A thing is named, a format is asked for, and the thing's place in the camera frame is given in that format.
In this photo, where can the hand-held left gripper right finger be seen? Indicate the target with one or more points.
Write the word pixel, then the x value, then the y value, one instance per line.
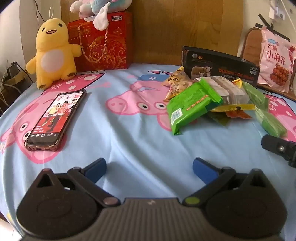
pixel 203 170

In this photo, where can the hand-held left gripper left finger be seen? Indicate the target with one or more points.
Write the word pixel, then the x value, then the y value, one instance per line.
pixel 97 168

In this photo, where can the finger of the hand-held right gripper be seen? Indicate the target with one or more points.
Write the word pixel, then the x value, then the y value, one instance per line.
pixel 277 148

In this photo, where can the bright green snack packet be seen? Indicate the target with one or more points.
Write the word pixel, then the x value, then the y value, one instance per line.
pixel 189 104
pixel 270 122
pixel 255 97

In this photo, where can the red spicy snack packet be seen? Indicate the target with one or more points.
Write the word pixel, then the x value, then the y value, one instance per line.
pixel 238 114

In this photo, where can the long pink candy box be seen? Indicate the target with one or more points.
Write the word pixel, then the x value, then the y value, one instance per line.
pixel 229 92

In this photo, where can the clear peanut snack packet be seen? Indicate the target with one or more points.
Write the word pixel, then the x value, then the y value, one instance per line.
pixel 178 85

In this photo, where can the black cardboard box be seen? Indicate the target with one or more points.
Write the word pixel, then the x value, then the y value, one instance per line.
pixel 219 62

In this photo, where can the cartoon pig bed sheet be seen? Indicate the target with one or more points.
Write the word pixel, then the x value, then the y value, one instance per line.
pixel 138 143

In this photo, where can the smartphone in clear case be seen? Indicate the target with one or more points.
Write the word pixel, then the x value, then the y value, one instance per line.
pixel 53 118

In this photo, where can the large pink snack bag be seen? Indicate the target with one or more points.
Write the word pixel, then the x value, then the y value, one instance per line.
pixel 275 60

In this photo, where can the red gift bag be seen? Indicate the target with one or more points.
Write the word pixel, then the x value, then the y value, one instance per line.
pixel 111 46

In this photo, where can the yellow plush chick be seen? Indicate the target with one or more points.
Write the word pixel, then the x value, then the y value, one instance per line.
pixel 53 46

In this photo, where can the black power adapter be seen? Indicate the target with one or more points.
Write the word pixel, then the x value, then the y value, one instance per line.
pixel 12 69

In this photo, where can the white power strip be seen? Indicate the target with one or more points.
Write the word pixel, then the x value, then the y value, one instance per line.
pixel 276 11

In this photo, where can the wooden headboard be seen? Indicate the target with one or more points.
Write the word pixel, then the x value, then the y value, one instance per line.
pixel 161 27

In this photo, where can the pastel plush unicorn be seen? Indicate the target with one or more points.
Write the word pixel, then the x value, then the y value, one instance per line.
pixel 92 7

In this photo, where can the black wall tape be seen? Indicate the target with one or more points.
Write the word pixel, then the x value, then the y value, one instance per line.
pixel 263 25

